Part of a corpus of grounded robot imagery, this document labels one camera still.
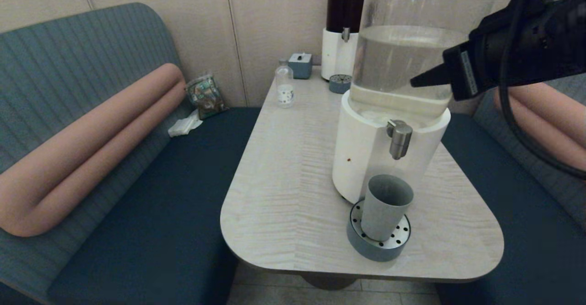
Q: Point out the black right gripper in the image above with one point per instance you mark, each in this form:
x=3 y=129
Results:
x=471 y=71

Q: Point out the grey plastic cup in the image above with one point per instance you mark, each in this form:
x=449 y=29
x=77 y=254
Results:
x=384 y=209

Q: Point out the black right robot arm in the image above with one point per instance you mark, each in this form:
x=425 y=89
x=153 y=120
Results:
x=545 y=39

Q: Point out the small blue steel drip tray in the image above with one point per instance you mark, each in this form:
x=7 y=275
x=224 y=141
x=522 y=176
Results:
x=339 y=86

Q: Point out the dark drink dispenser white base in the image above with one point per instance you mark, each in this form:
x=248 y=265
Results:
x=334 y=53

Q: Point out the clear water dispenser white base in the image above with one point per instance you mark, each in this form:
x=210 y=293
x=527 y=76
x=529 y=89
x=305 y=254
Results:
x=361 y=158

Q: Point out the pink bolster cushion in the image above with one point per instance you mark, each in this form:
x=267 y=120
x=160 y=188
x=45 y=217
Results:
x=91 y=149
x=549 y=112

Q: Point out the blue-grey tissue box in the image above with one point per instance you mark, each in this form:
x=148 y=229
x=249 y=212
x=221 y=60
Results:
x=300 y=67

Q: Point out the clear plastic bottle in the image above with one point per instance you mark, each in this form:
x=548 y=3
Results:
x=284 y=89

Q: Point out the large blue steel drip tray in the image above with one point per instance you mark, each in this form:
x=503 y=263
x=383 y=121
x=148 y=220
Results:
x=368 y=250

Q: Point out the teal empty bench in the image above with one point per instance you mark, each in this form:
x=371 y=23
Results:
x=526 y=250

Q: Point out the crinkled snack bag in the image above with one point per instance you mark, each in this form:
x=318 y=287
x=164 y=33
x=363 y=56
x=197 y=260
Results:
x=206 y=96

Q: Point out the white crumpled tissue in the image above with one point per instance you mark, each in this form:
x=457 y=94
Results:
x=184 y=126

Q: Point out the teal bench with snack bag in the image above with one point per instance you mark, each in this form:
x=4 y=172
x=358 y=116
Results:
x=160 y=204

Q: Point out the table pedestal leg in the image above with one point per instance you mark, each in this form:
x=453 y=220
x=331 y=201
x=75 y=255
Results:
x=329 y=282

